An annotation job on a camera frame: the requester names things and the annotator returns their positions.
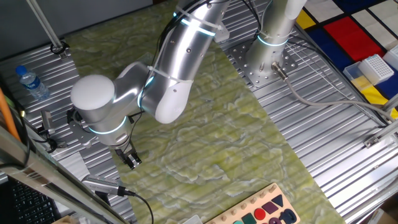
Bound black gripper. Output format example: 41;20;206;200
114;141;143;170

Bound white pipette tip box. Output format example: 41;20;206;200
357;54;395;86

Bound green marble pattern mat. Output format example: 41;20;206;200
63;0;348;224

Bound clear plastic container corner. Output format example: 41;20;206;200
183;214;203;224

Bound clear plastic rack lid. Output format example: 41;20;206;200
138;52;155;65

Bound black keyboard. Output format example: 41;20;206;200
9;180;62;224

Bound wooden shape puzzle board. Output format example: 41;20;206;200
205;182;302;224

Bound clear water bottle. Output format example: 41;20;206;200
15;64;50;101

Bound orange tube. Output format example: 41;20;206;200
0;88;21;142

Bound red circle puzzle piece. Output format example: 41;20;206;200
254;207;267;221

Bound purple square puzzle piece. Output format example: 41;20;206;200
261;201;279;215

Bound metal robot mounting plate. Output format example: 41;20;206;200
224;39;299;88

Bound blue triangle puzzle piece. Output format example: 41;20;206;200
271;194;284;208

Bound metal pole stand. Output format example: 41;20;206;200
26;0;70;60

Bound clear plastic box lid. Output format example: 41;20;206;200
343;62;374;91

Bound colourful block pattern mat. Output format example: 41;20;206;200
295;0;398;119

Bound brown cardboard box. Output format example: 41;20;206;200
368;205;398;224

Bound white plastic box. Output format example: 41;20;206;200
382;44;398;71

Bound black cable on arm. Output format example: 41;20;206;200
123;0;218;153

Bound silver depth camera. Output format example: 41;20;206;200
81;174;137;197

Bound black camera cable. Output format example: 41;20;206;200
124;189;155;224

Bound aluminium frame beam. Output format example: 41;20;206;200
0;124;130;224

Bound navy ring puzzle piece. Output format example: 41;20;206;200
279;208;298;224

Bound thick grey robot cable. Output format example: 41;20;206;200
271;61;396;122

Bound black cable bundle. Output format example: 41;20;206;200
242;0;265;35

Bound aluminium profile bracket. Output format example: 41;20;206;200
363;93;398;149

